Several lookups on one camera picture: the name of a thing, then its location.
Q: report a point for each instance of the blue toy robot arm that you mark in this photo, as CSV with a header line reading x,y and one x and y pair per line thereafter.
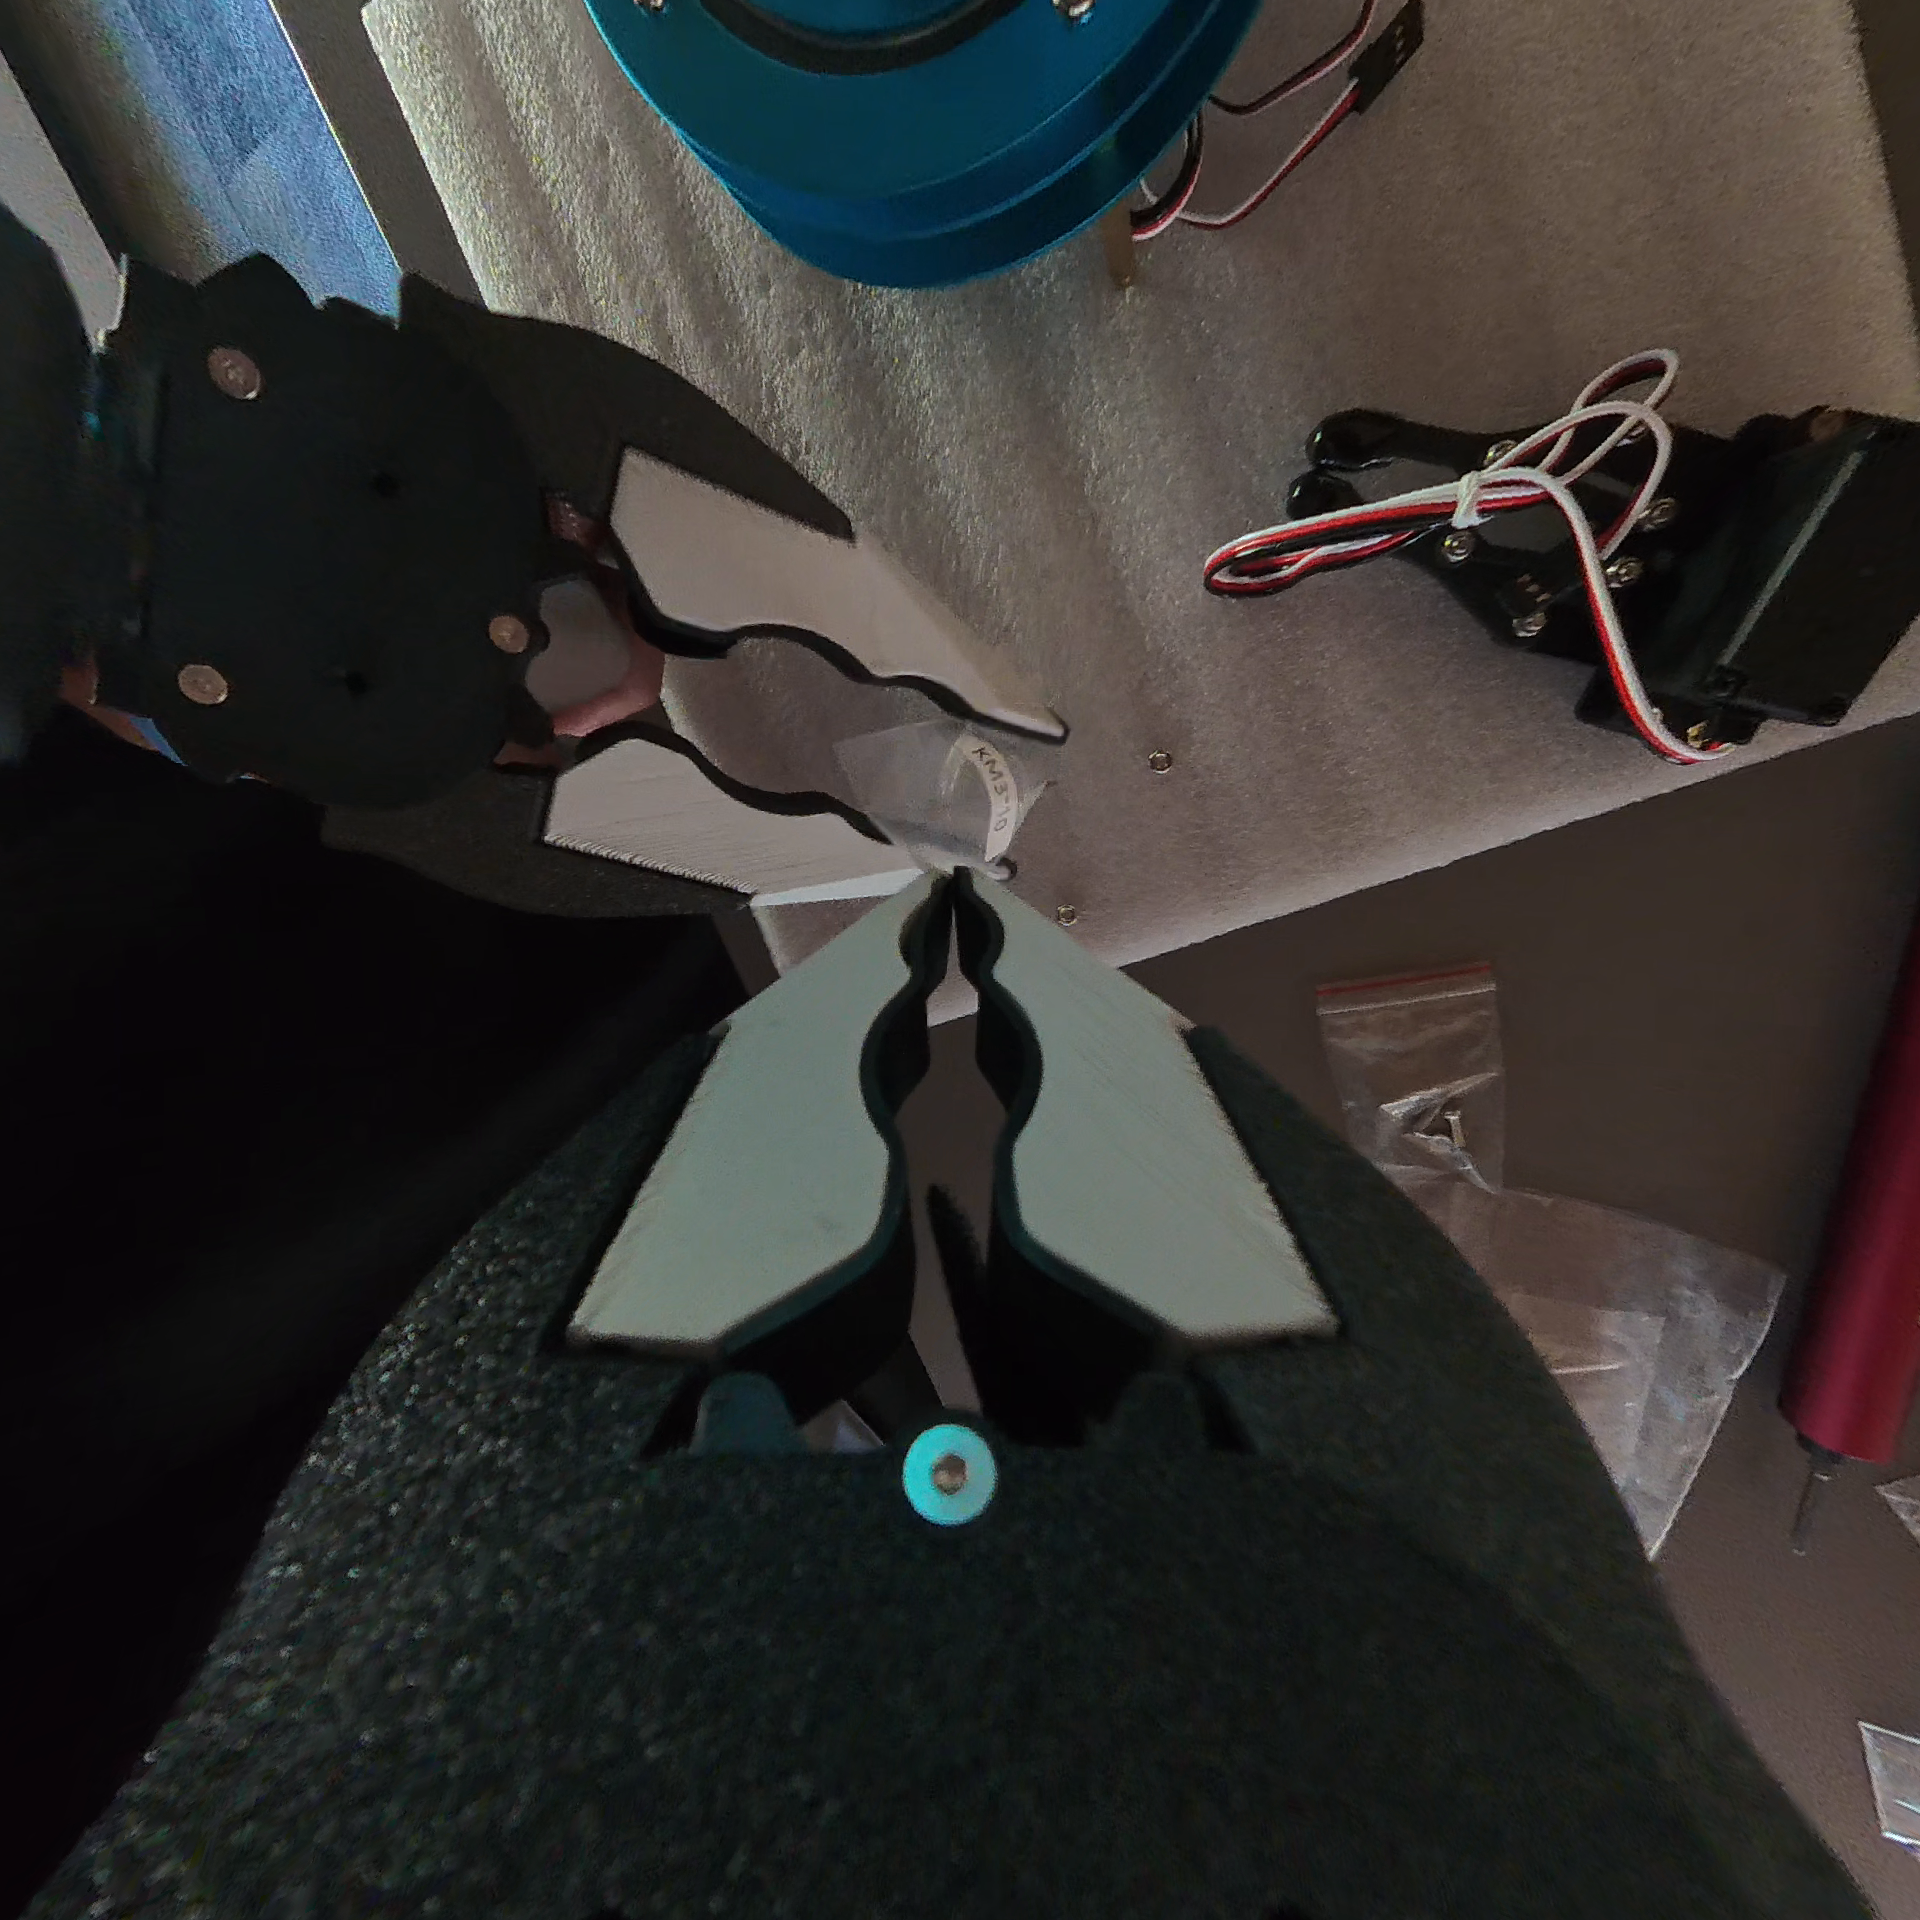
x,y
900,136

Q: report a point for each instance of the red electric screwdriver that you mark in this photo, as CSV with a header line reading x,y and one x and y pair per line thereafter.
x,y
1862,1230

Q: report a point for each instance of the small clear zip bag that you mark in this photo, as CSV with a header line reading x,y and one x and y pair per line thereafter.
x,y
931,773

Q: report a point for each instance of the person's black clothing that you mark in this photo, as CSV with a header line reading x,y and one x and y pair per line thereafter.
x,y
224,1200

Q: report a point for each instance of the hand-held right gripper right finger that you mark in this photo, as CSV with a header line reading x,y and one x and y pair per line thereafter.
x,y
1155,1184

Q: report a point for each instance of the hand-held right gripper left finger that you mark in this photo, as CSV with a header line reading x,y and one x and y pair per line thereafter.
x,y
751,1184

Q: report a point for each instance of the white foam mat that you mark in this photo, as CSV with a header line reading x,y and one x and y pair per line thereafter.
x,y
1049,452

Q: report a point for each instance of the large clear parts bag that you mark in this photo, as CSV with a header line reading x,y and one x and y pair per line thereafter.
x,y
1620,1349

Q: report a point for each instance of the person's left hand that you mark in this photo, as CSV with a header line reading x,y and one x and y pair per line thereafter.
x,y
609,709

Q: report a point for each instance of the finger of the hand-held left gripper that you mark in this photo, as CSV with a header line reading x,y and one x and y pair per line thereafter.
x,y
704,825
779,557

